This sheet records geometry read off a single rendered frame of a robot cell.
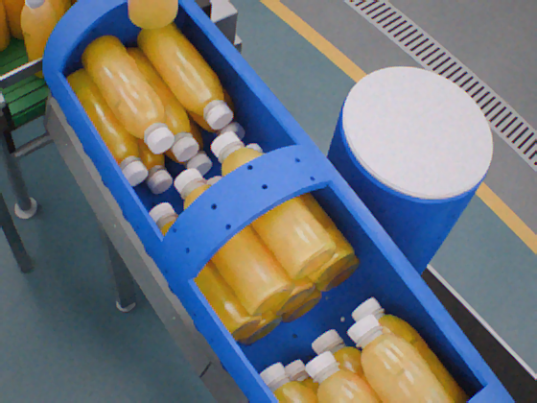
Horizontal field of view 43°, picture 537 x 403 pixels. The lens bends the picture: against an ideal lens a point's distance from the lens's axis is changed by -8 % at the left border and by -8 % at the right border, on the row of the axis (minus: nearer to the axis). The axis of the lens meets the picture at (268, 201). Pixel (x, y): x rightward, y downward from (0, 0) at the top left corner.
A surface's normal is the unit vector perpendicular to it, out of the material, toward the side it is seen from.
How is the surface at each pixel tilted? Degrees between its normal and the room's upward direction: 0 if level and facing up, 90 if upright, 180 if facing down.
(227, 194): 19
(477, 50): 0
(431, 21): 0
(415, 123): 0
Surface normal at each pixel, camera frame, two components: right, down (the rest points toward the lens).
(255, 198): -0.04, -0.41
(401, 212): -0.28, 0.82
